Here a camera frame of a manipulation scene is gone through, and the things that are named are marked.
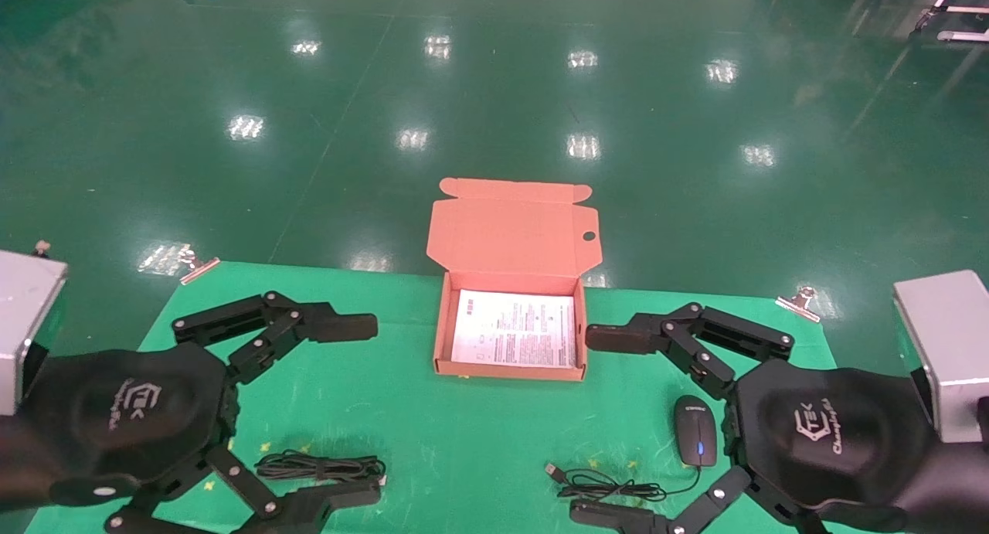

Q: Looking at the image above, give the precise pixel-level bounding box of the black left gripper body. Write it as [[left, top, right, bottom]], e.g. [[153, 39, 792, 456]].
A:
[[0, 343, 238, 513]]

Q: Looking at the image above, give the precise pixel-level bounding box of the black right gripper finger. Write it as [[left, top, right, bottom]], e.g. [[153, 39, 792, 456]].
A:
[[585, 302, 795, 400], [569, 464, 820, 534]]

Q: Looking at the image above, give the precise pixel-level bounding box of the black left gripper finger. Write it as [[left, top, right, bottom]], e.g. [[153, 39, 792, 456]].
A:
[[104, 445, 383, 534], [172, 291, 379, 386]]

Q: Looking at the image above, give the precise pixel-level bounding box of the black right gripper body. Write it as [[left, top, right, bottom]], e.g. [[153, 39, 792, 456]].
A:
[[724, 359, 955, 534]]

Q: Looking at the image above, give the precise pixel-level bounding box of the black data cable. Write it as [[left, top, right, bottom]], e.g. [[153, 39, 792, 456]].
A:
[[255, 451, 387, 487]]

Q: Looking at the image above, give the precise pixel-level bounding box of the black wired computer mouse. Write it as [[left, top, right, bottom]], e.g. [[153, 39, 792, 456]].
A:
[[545, 395, 718, 504]]

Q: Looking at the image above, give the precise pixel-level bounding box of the orange cardboard box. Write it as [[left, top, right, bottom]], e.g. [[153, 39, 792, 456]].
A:
[[427, 177, 601, 383]]

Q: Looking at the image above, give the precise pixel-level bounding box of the white printed instruction sheet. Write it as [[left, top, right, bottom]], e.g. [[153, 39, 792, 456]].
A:
[[450, 289, 578, 369]]

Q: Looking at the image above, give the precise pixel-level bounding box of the silver metal binder clip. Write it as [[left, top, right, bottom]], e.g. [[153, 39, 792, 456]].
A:
[[179, 250, 222, 285], [775, 286, 822, 323]]

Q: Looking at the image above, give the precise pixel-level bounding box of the green table mat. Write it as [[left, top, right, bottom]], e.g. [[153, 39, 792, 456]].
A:
[[23, 261, 905, 534]]

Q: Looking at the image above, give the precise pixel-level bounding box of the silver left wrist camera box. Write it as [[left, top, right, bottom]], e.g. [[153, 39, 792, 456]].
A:
[[0, 250, 68, 417]]

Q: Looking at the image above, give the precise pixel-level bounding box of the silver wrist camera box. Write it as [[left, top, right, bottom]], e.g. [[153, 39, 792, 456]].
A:
[[0, 250, 68, 417], [894, 270, 989, 444]]

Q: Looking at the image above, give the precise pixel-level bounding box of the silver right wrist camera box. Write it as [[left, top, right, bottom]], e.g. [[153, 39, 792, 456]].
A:
[[894, 270, 989, 444]]

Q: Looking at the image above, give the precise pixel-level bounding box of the white metal frame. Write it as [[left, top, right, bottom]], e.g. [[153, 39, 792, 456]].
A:
[[916, 0, 989, 42]]

